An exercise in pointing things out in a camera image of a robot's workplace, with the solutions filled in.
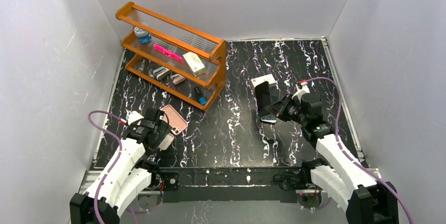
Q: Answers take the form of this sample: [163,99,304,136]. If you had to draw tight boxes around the phone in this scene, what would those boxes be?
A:
[255,82,271,118]
[259,114,277,125]

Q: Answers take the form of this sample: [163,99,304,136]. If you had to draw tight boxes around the white phone case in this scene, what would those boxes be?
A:
[158,133,175,150]

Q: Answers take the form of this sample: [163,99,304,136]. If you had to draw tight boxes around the pink phone case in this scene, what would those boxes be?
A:
[160,105,188,136]

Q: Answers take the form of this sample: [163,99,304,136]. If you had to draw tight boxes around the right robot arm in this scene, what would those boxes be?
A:
[262,94,399,223]

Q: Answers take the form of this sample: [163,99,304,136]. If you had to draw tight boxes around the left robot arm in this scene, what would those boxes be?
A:
[69,108,173,223]

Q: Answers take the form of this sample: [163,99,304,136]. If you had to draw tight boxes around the white red flat box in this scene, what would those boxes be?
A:
[250,74,277,89]

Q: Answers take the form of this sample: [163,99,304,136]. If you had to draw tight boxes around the pink white stapler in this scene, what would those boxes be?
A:
[170,74,186,85]

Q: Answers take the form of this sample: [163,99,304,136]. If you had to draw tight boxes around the black blue small bottle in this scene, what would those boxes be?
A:
[194,86,207,106]

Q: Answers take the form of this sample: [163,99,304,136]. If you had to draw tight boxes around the orange wooden shelf rack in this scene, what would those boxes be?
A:
[115,2,226,111]

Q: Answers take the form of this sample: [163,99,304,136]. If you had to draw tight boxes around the white yellow small box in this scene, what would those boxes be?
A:
[183,52,207,77]

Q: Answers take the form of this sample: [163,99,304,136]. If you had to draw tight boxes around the pink highlighter pen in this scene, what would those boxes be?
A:
[153,44,183,62]

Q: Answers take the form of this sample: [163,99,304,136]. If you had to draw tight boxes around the blue white round jar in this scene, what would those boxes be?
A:
[134,27,152,45]

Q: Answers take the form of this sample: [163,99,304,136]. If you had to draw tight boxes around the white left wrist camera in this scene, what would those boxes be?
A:
[120,111,144,126]

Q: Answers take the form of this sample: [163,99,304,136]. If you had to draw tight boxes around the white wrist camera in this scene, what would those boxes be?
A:
[120,111,144,126]
[292,80,310,104]

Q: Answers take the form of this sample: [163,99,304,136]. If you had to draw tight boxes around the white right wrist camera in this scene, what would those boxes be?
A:
[292,80,310,104]

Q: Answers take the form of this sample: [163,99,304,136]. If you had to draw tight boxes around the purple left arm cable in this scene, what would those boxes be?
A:
[87,110,140,224]

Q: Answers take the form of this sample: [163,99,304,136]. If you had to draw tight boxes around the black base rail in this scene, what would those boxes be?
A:
[142,167,330,211]

